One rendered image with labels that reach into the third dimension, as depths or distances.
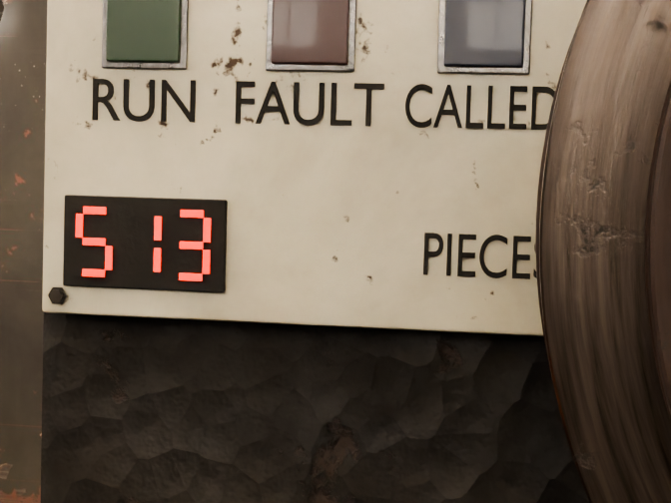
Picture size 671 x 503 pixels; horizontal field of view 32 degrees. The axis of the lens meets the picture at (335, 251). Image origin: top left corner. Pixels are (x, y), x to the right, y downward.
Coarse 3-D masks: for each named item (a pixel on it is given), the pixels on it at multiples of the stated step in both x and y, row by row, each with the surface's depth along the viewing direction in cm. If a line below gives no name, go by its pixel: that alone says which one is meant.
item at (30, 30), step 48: (0, 48) 310; (0, 96) 310; (0, 144) 310; (0, 192) 311; (0, 240) 312; (0, 288) 312; (0, 336) 313; (0, 384) 314; (0, 432) 314; (0, 480) 315
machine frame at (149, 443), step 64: (64, 320) 59; (128, 320) 58; (192, 320) 58; (64, 384) 59; (128, 384) 59; (192, 384) 58; (256, 384) 58; (320, 384) 57; (384, 384) 57; (448, 384) 56; (512, 384) 56; (64, 448) 59; (128, 448) 59; (192, 448) 58; (256, 448) 58; (320, 448) 57; (384, 448) 57; (448, 448) 56; (512, 448) 56
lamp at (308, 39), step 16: (288, 0) 54; (304, 0) 54; (320, 0) 54; (336, 0) 54; (288, 16) 54; (304, 16) 54; (320, 16) 54; (336, 16) 54; (272, 32) 54; (288, 32) 54; (304, 32) 54; (320, 32) 54; (336, 32) 54; (272, 48) 54; (288, 48) 54; (304, 48) 54; (320, 48) 54; (336, 48) 54; (304, 64) 54; (320, 64) 54; (336, 64) 54
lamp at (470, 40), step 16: (448, 0) 53; (464, 0) 53; (480, 0) 53; (496, 0) 52; (512, 0) 52; (448, 16) 53; (464, 16) 53; (480, 16) 53; (496, 16) 52; (512, 16) 52; (448, 32) 53; (464, 32) 53; (480, 32) 53; (496, 32) 53; (512, 32) 52; (448, 48) 53; (464, 48) 53; (480, 48) 53; (496, 48) 53; (512, 48) 52; (448, 64) 53; (464, 64) 53; (480, 64) 53; (496, 64) 53; (512, 64) 52
